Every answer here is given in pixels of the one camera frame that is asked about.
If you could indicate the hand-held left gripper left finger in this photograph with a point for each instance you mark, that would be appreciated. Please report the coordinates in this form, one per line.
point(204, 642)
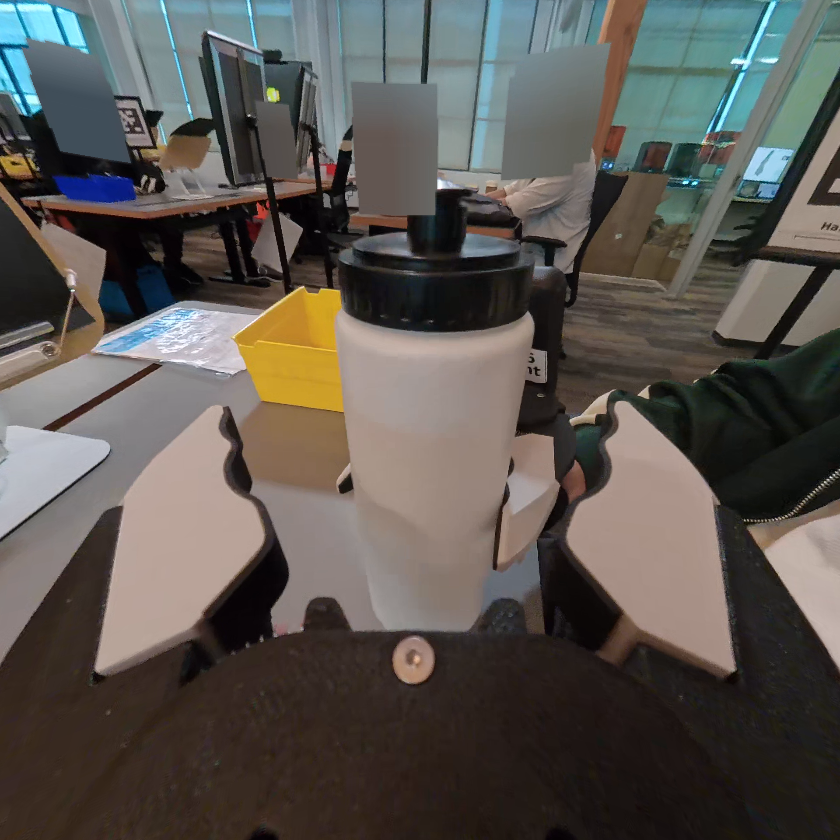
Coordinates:
point(184, 544)

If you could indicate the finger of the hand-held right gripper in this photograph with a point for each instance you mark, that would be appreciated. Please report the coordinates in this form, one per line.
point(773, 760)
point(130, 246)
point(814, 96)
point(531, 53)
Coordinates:
point(346, 479)
point(528, 492)

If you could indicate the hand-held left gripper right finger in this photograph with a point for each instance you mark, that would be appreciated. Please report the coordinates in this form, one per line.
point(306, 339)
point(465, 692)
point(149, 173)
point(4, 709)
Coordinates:
point(656, 544)

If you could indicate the yellow plastic bin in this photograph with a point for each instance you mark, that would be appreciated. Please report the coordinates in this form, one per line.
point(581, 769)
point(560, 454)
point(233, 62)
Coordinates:
point(289, 367)

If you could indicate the person's right forearm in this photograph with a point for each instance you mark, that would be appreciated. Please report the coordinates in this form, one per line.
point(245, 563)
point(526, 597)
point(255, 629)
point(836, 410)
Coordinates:
point(689, 420)

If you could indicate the grey desk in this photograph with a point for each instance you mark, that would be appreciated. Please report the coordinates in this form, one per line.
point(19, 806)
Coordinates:
point(131, 420)

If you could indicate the person's right hand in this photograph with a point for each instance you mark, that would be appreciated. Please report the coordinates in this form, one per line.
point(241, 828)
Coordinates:
point(573, 485)

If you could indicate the black office chair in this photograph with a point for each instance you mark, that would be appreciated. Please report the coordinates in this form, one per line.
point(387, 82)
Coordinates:
point(607, 216)

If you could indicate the brown cardboard box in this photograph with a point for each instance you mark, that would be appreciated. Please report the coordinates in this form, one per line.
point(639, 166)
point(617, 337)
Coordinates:
point(630, 223)

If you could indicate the white garment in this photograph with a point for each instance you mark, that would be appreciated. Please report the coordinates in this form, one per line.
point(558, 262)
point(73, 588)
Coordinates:
point(807, 577)

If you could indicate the laminated paper sheet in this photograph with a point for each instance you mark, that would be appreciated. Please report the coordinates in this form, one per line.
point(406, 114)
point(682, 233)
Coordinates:
point(177, 338)

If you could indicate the framed marker sign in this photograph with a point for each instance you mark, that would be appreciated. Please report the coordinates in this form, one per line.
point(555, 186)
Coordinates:
point(814, 184)
point(134, 124)

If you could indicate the black pole stand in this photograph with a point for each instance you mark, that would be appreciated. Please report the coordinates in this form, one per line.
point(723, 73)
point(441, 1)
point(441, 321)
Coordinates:
point(428, 39)

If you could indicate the black monitor with white stand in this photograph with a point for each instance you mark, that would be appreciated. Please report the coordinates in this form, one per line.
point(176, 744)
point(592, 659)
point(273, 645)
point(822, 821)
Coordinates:
point(26, 275)

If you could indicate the black office monitor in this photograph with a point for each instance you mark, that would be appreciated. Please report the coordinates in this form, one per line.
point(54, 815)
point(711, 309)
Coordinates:
point(229, 111)
point(305, 118)

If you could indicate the cardboard sheet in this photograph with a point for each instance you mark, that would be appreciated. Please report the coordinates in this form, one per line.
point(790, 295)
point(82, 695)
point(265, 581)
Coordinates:
point(187, 151)

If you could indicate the blue plastic bin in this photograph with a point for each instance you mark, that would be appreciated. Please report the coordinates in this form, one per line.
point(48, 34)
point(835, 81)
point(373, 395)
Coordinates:
point(95, 188)

